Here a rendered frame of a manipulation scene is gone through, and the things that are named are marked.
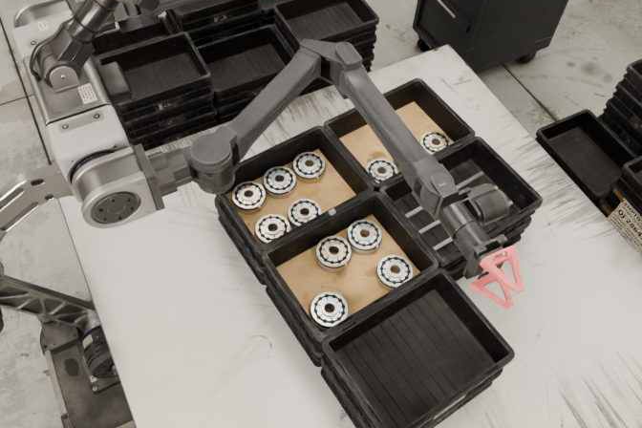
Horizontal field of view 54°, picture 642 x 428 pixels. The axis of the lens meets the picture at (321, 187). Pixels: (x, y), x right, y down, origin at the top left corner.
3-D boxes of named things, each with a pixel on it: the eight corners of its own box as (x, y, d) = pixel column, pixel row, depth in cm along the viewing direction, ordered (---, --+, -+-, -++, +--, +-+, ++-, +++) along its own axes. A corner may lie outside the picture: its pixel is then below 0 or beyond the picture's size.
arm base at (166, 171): (144, 181, 129) (132, 143, 119) (181, 167, 131) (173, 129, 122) (159, 213, 125) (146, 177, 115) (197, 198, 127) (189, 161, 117)
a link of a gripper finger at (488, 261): (528, 296, 112) (497, 254, 116) (541, 277, 106) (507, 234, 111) (497, 312, 110) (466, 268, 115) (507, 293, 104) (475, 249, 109)
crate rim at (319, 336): (319, 344, 161) (319, 340, 159) (259, 256, 175) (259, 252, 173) (439, 269, 174) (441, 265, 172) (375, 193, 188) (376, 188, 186)
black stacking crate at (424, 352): (385, 457, 155) (391, 445, 145) (318, 358, 168) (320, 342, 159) (504, 371, 168) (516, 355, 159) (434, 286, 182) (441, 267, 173)
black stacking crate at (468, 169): (434, 284, 182) (441, 265, 173) (373, 211, 196) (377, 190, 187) (532, 222, 196) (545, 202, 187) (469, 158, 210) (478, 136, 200)
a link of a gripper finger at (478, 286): (523, 305, 115) (492, 264, 119) (534, 288, 109) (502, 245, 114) (492, 320, 113) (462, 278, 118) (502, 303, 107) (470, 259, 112)
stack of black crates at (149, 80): (139, 175, 283) (116, 107, 246) (118, 129, 297) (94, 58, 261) (223, 144, 294) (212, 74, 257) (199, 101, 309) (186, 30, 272)
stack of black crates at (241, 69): (222, 143, 295) (215, 93, 267) (199, 101, 309) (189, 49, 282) (299, 116, 306) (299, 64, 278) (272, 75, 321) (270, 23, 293)
